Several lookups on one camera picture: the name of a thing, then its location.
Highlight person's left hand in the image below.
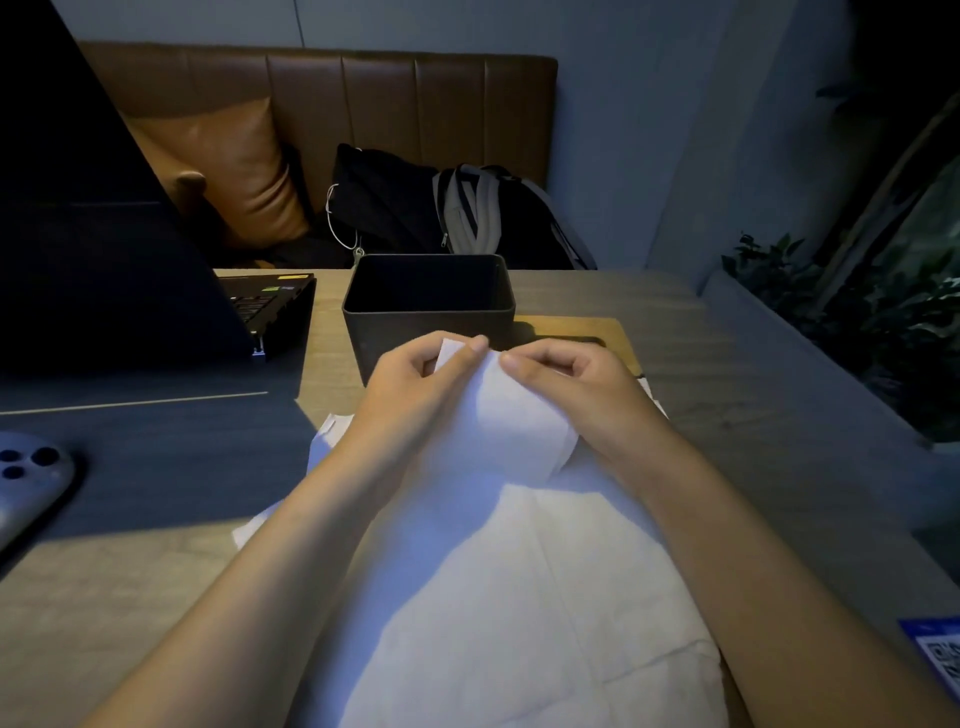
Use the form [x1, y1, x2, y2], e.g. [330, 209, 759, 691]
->
[337, 330, 491, 483]

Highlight person's right hand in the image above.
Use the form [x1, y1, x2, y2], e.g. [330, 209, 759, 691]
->
[498, 337, 670, 483]

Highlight small white paper napkin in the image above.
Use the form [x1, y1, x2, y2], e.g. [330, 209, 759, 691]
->
[420, 337, 581, 486]

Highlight person's right forearm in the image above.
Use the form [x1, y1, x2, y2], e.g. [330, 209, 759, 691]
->
[600, 427, 960, 728]

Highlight person's left forearm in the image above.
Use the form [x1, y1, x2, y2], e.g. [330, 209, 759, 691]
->
[78, 442, 410, 728]

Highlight black rectangular bin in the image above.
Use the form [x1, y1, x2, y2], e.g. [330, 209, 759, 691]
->
[342, 253, 518, 387]

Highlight wooden tray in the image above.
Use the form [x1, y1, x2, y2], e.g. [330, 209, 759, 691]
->
[510, 315, 645, 380]

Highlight grey and black backpack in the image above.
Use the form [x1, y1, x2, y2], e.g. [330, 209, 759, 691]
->
[431, 163, 599, 271]

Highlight black bag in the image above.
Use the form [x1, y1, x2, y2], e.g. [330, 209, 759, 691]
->
[285, 142, 451, 270]

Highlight large unfolded white napkin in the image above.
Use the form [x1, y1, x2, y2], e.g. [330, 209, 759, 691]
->
[231, 375, 730, 728]

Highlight grey concrete planter ledge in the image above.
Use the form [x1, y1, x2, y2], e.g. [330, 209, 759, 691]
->
[701, 270, 960, 586]

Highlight brown leather bench seat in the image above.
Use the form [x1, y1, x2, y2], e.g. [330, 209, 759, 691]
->
[78, 41, 560, 271]

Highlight brown leather cushion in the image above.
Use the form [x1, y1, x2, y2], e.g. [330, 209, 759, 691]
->
[120, 97, 312, 252]

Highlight green leafy plants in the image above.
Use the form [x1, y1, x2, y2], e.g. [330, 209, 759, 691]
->
[721, 161, 960, 444]

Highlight wooden branch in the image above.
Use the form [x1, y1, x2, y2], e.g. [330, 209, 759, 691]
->
[813, 90, 960, 316]

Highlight black laptop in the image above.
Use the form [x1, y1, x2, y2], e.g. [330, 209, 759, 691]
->
[0, 0, 318, 378]

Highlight silver smartphone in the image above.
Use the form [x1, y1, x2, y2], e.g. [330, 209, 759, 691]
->
[0, 431, 78, 558]

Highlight blue printed card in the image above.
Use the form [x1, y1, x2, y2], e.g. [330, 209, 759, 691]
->
[897, 616, 960, 706]

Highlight white cord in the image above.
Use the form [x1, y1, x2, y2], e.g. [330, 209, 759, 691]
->
[324, 183, 366, 261]

